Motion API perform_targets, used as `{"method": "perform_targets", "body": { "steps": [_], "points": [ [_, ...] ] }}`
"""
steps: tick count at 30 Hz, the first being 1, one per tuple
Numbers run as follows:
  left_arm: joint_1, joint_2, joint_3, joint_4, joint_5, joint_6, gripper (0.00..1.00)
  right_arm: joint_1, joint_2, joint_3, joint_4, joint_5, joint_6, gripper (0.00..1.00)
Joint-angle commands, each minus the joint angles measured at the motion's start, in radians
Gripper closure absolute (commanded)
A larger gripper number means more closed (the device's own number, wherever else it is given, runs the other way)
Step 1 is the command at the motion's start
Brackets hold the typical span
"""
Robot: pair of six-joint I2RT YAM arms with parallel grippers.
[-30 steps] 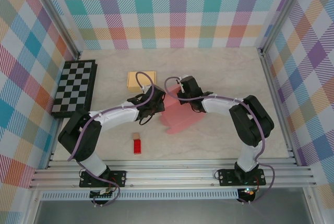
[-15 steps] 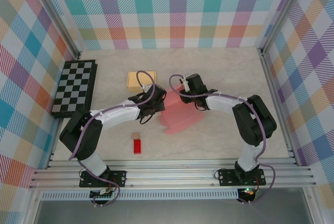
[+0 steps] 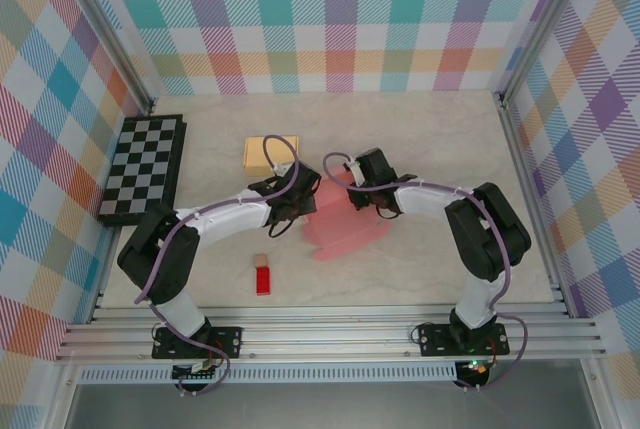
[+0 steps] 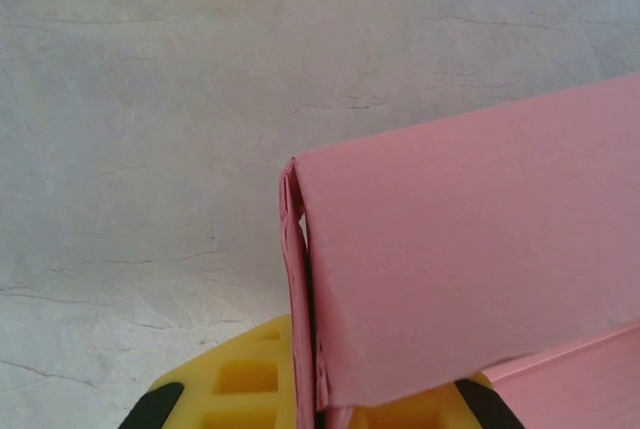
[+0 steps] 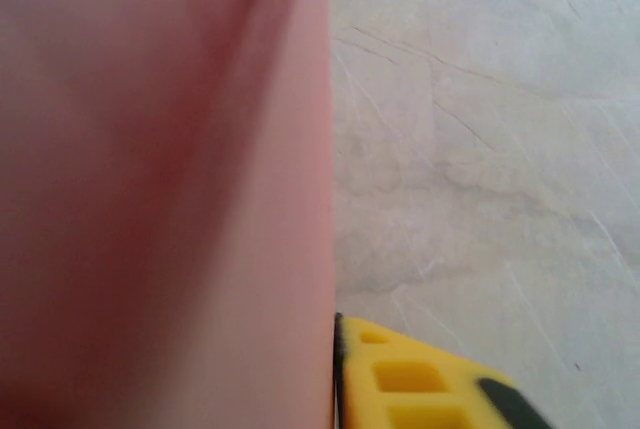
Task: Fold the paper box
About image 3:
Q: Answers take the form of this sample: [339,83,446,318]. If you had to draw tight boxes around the small circuit board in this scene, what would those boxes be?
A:
[171,359,221,383]
[457,357,491,379]

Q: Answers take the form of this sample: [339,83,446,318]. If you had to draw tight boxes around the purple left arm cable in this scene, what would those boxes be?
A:
[134,134,301,398]

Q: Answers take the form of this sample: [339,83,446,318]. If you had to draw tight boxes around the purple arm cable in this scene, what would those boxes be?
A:
[323,151,529,393]
[134,134,301,398]

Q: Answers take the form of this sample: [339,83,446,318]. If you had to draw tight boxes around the aluminium corner post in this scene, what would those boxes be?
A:
[497,0,596,105]
[59,0,154,115]

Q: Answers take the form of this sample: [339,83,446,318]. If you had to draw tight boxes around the black and grey checkerboard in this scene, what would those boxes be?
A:
[95,114,188,229]

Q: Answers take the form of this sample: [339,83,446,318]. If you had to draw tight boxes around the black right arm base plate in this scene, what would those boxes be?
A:
[418,322,510,358]

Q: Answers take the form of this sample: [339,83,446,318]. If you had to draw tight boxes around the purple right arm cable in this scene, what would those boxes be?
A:
[323,151,529,393]

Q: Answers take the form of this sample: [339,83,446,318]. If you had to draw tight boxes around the pink paper box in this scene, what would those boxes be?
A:
[301,164,392,264]

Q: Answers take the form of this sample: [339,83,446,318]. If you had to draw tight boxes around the red rectangular block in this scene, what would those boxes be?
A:
[255,264,275,296]

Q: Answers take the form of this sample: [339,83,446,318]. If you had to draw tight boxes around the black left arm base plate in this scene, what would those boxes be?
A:
[151,326,243,361]

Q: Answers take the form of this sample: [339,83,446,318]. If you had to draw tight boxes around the aluminium mounting rail frame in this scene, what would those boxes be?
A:
[54,303,606,365]

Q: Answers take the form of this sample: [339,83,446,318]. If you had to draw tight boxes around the grey metal sheet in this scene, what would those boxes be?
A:
[64,382,601,429]

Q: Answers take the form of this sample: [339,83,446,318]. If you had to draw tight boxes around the yellow paper box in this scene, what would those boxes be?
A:
[241,135,301,178]

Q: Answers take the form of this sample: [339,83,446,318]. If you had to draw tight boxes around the aluminium side rail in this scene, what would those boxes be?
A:
[87,226,125,324]
[497,93,571,318]

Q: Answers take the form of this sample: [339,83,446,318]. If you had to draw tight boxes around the grey slotted cable duct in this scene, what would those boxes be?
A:
[77,366,459,384]

